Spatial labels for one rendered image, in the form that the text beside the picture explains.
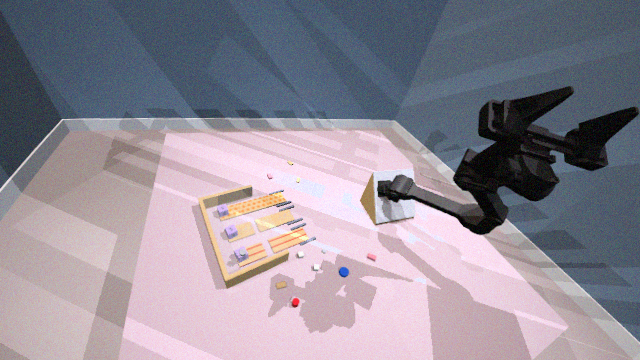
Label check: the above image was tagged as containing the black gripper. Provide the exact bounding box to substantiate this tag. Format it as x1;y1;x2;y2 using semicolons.
478;86;639;172

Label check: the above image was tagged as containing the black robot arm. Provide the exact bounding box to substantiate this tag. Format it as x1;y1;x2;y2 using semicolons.
378;144;560;235

